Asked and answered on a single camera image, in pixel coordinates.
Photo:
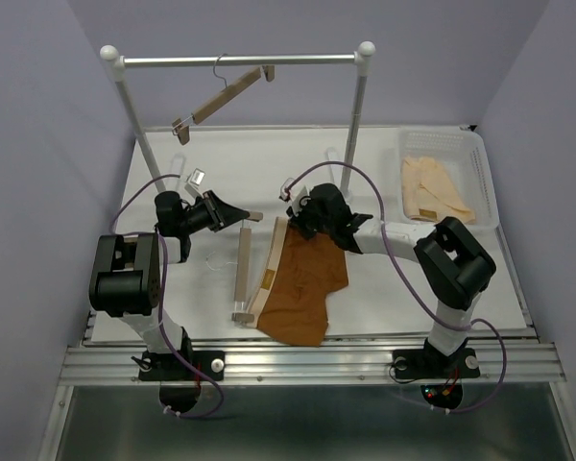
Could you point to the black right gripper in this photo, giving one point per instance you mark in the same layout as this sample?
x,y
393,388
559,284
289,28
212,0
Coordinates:
x,y
296,221

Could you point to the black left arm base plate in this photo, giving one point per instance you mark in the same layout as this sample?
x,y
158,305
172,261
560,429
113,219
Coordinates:
x,y
166,367

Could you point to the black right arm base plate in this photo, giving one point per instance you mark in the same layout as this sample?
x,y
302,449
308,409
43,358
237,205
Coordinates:
x,y
419,364

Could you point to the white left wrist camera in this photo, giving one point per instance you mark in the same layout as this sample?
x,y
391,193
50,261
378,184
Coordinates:
x,y
193,182

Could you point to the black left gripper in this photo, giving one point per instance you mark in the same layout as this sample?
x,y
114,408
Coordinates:
x,y
220,213

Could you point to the wooden clip hanger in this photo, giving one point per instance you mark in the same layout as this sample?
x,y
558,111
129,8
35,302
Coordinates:
x,y
181,128
240,314

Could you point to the brown boxer underwear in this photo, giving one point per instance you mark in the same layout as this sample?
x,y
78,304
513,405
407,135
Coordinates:
x,y
289,303

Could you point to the aluminium mounting rail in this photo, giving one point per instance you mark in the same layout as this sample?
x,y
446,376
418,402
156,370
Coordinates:
x,y
353,361

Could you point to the white plastic basket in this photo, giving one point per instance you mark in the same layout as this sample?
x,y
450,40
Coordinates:
x,y
463,155

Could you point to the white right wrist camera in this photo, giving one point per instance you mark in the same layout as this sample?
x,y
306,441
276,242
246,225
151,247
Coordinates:
x,y
295,197

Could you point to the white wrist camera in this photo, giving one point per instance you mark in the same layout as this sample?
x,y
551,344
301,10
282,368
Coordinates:
x,y
295,197
193,182

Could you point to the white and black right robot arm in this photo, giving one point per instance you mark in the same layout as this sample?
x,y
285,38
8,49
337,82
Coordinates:
x,y
456,266

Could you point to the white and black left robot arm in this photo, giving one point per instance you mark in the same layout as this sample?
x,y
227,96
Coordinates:
x,y
129,274

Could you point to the beige underwear in basket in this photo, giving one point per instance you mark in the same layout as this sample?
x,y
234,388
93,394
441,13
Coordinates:
x,y
429,194

